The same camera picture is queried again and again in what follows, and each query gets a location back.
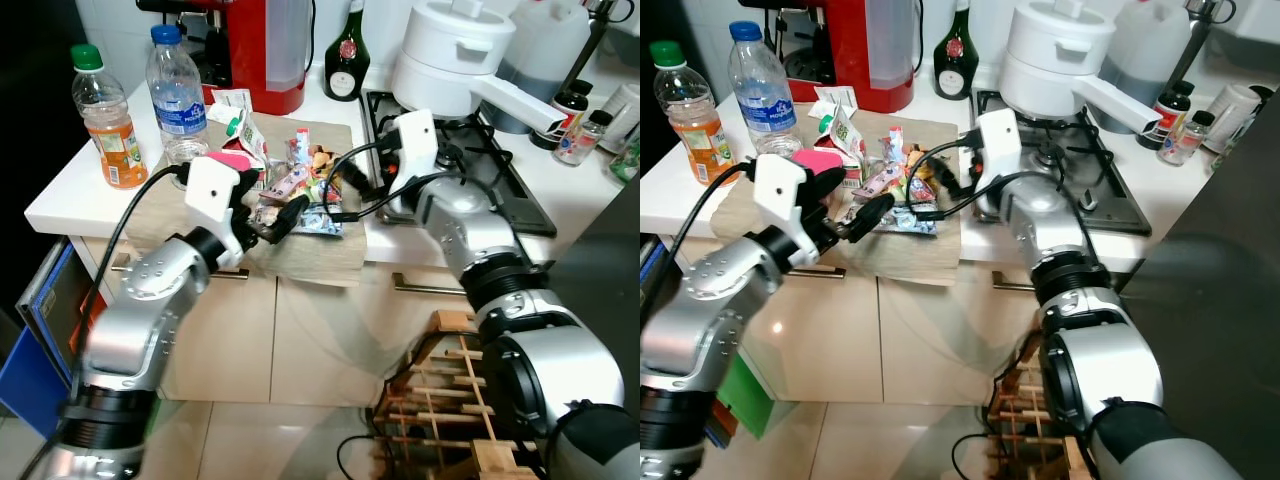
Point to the dark small bottle black cap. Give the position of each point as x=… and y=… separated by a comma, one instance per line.
x=572, y=103
x=1170, y=115

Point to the blue white snack bag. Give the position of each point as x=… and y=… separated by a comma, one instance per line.
x=915, y=220
x=325, y=222

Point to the pink snack pouch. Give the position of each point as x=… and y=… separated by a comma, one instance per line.
x=285, y=185
x=885, y=180

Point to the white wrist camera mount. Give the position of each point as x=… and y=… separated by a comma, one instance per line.
x=212, y=195
x=418, y=145
x=780, y=200
x=998, y=145

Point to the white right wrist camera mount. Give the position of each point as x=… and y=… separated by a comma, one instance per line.
x=998, y=145
x=418, y=145

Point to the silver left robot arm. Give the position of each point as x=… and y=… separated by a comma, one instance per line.
x=130, y=320
x=700, y=310

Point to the dark green glass bottle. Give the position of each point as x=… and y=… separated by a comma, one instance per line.
x=956, y=62
x=347, y=65

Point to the green box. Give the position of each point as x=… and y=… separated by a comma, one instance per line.
x=745, y=395

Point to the round pink snack packet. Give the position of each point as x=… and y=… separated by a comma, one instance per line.
x=820, y=162
x=230, y=160

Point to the translucent plastic jug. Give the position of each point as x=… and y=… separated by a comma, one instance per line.
x=1150, y=50
x=550, y=50

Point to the red white snack pouch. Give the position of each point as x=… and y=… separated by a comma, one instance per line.
x=895, y=145
x=298, y=148

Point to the blue folder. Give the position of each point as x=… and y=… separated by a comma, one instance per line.
x=30, y=380
x=650, y=265

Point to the water bottle blue cap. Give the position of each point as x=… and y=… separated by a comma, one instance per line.
x=180, y=100
x=762, y=95

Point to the dark fridge door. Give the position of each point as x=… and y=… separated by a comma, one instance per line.
x=610, y=260
x=1220, y=320

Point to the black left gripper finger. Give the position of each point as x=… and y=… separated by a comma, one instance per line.
x=876, y=208
x=268, y=235
x=290, y=210
x=856, y=232

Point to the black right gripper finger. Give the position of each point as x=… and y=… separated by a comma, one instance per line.
x=945, y=168
x=948, y=188
x=358, y=168
x=360, y=186

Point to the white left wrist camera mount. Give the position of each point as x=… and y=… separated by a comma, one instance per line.
x=780, y=200
x=212, y=195

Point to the red coffee machine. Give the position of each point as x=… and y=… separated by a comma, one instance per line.
x=850, y=55
x=250, y=60

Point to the black gas stove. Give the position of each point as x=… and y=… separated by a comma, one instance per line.
x=500, y=190
x=1100, y=190

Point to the brown green snack pack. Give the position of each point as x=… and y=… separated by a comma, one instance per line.
x=916, y=162
x=320, y=158

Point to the orange drink bottle green cap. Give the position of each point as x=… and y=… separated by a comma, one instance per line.
x=115, y=140
x=695, y=135

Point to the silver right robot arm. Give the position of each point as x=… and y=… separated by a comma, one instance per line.
x=1100, y=370
x=540, y=360

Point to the clear spice bottle red label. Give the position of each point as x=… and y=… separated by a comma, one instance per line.
x=1185, y=145
x=580, y=145

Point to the white green drink carton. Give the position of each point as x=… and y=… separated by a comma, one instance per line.
x=245, y=130
x=845, y=130

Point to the white metal cup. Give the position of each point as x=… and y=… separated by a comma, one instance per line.
x=622, y=110
x=1235, y=115

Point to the wooden cutting board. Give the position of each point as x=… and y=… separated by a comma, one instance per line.
x=900, y=255
x=310, y=260

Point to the wooden slatted rack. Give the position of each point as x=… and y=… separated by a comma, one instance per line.
x=1030, y=400
x=450, y=360

